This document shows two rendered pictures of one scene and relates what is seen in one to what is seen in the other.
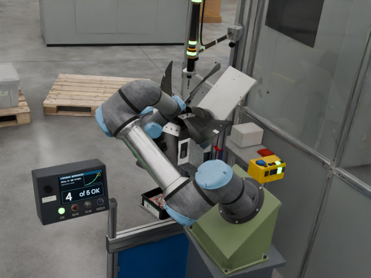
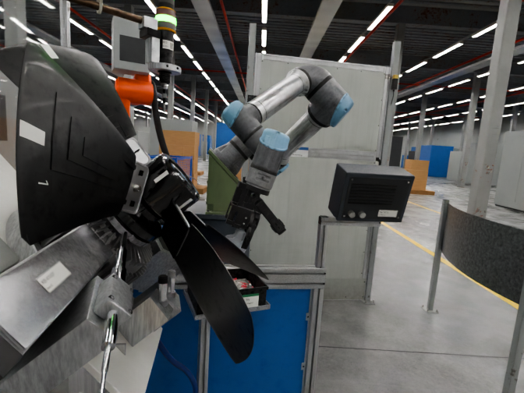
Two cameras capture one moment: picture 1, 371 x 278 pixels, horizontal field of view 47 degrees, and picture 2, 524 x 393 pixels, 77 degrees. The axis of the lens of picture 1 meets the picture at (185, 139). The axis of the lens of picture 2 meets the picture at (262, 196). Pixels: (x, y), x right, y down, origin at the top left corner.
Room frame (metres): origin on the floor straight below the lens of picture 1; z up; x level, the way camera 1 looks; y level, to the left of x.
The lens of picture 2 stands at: (2.64, 0.51, 1.29)
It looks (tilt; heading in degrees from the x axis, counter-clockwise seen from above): 8 degrees down; 202
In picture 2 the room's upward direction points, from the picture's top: 4 degrees clockwise
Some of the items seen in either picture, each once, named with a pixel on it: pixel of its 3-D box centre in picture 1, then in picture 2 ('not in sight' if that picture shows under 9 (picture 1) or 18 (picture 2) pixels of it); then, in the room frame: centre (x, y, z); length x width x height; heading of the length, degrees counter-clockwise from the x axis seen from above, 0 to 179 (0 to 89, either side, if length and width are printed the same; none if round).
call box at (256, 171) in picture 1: (266, 170); not in sight; (1.88, -0.43, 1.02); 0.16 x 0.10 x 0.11; 121
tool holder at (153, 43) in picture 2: (191, 63); (161, 47); (2.04, 0.01, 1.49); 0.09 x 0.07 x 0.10; 156
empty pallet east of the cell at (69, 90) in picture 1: (101, 95); not in sight; (4.93, 1.09, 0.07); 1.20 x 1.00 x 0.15; 97
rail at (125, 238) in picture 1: (195, 220); (203, 276); (1.67, -0.09, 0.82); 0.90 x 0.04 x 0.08; 121
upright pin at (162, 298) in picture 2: not in sight; (162, 290); (2.13, 0.09, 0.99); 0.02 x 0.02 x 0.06
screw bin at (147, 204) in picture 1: (168, 200); (225, 289); (1.78, 0.06, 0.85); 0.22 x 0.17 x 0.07; 135
